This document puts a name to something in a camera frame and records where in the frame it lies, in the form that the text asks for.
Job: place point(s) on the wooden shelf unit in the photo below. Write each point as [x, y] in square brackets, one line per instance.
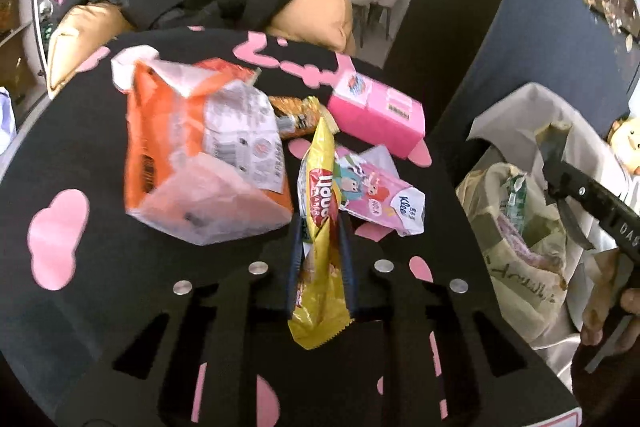
[22, 62]

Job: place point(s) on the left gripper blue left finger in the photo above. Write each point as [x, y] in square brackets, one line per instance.
[295, 260]

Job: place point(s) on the yellow duck plush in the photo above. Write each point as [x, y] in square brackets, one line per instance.
[624, 140]

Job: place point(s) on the orange sofa chair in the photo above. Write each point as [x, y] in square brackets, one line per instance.
[210, 6]

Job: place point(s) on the yellow snack wrapper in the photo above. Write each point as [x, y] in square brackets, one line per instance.
[320, 310]

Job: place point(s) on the yellow trash bag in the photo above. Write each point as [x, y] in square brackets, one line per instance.
[533, 302]

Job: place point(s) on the pink bar wrapper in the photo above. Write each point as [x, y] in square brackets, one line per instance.
[551, 264]

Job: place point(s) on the orange plastic tissue bag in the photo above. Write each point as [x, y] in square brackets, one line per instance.
[200, 151]

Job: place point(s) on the pink toy box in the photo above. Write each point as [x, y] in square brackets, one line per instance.
[378, 114]

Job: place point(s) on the person right hand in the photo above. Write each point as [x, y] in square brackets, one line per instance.
[603, 270]

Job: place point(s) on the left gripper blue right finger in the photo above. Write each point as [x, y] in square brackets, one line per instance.
[346, 241]

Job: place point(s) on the green white milk carton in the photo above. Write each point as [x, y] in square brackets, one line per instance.
[513, 203]

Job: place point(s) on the dark blue cloth cover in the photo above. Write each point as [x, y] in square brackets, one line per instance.
[560, 44]

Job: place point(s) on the brown beige noodle wrapper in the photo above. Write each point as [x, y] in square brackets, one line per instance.
[300, 116]

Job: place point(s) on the pink cartoon snack packet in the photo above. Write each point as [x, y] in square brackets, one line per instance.
[373, 194]

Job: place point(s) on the white cloth covered seat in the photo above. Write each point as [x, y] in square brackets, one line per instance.
[532, 125]

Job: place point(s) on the red snack wrapper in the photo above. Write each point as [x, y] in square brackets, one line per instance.
[236, 71]

